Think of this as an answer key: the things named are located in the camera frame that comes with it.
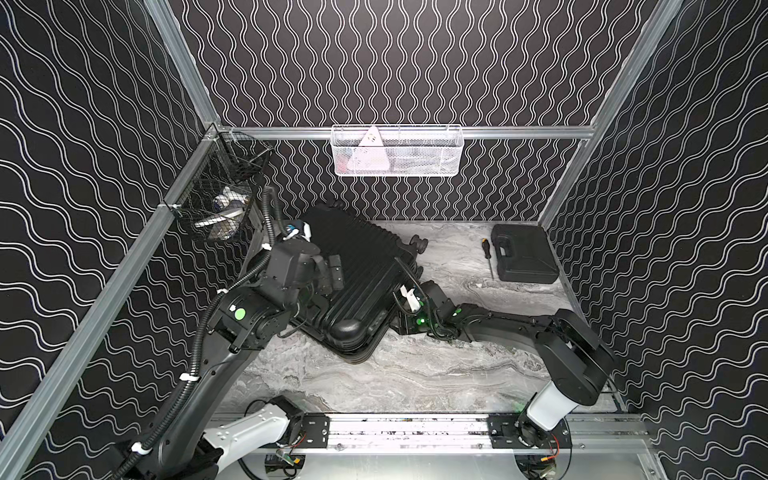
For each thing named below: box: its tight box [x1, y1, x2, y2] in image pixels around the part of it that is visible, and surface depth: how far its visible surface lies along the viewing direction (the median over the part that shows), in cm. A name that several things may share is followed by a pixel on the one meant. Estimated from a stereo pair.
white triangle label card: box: [346, 125, 390, 171], surface depth 92 cm
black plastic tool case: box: [491, 224, 559, 284], surface depth 105 cm
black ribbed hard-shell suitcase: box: [292, 205, 428, 363], surface depth 78 cm
